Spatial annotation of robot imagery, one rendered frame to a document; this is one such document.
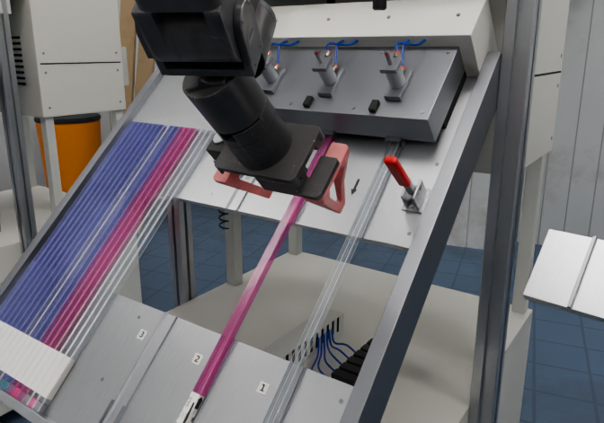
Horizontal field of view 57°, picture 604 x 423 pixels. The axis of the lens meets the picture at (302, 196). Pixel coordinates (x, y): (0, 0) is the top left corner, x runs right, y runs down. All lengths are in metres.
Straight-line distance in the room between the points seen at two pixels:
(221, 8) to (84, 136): 3.96
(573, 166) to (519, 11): 2.90
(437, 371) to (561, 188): 2.74
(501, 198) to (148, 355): 0.57
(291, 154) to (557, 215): 3.34
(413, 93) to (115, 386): 0.57
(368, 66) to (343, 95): 0.06
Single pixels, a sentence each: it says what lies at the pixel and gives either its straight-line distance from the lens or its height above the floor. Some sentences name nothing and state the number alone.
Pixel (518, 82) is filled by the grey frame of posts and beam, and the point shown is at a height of 1.17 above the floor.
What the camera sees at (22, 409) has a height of 0.73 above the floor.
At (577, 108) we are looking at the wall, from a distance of 3.69.
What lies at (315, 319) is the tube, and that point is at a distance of 0.69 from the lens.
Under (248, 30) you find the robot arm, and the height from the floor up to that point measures 1.23.
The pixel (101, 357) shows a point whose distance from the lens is 0.87.
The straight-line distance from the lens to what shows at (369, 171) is 0.79.
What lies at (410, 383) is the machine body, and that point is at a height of 0.62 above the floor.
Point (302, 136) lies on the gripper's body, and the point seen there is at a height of 1.13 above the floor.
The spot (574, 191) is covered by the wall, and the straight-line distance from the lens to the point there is 3.77.
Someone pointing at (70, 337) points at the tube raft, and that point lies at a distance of 0.91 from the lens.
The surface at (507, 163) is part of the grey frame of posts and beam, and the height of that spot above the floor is 1.05.
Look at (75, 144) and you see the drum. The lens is 4.32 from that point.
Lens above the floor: 1.21
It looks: 15 degrees down
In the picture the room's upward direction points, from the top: straight up
